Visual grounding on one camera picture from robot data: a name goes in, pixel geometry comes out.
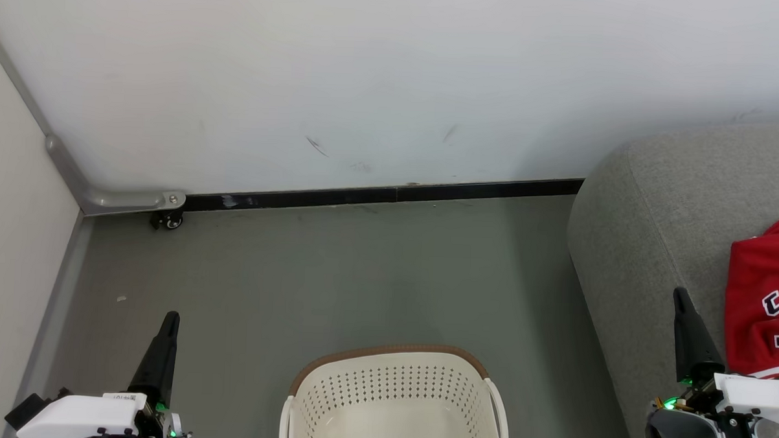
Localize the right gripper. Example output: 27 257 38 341
644 286 774 438

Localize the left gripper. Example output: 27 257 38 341
96 309 199 438

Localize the red jersey with navy letters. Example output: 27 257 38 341
722 214 779 380

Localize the grey fabric sofa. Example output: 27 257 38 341
559 115 779 438

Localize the small black caster wheel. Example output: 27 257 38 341
150 209 185 231

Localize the cream perforated laundry basket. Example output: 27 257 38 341
279 339 514 438

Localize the grey metal partition frame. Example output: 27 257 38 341
0 14 194 438

